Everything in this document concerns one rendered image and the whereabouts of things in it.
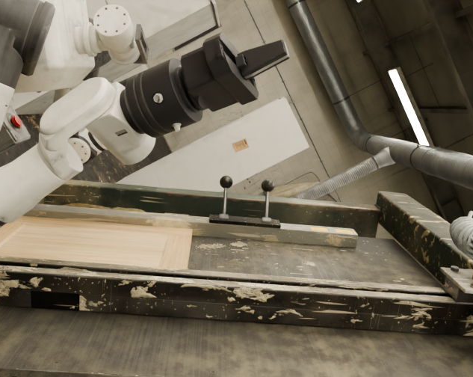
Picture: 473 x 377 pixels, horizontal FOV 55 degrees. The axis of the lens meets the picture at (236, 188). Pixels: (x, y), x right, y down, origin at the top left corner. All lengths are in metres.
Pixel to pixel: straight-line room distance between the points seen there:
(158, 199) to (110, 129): 0.89
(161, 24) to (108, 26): 2.48
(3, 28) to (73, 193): 0.89
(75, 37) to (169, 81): 0.40
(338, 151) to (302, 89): 1.44
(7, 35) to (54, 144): 0.18
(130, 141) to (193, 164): 4.20
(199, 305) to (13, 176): 0.40
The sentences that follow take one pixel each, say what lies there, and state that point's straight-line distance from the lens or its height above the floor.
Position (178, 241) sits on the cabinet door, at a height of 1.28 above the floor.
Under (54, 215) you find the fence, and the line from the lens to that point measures 1.33.
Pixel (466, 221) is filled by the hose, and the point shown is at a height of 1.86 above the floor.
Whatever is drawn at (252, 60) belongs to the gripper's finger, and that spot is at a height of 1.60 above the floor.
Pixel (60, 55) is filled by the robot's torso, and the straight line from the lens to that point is 0.88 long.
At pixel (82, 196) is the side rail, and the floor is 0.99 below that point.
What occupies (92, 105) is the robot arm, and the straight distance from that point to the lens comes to 0.62.
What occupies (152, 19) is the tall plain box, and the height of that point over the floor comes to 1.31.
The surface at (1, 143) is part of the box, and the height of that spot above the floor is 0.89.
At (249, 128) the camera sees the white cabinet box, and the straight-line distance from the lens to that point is 4.79.
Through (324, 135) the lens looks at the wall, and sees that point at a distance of 9.36.
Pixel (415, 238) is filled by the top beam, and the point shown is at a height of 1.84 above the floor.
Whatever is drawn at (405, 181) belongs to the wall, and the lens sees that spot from 9.92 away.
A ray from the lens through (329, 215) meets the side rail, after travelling 1.56.
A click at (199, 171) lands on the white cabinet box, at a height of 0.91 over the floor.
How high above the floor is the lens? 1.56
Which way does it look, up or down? 5 degrees down
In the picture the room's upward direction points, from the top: 63 degrees clockwise
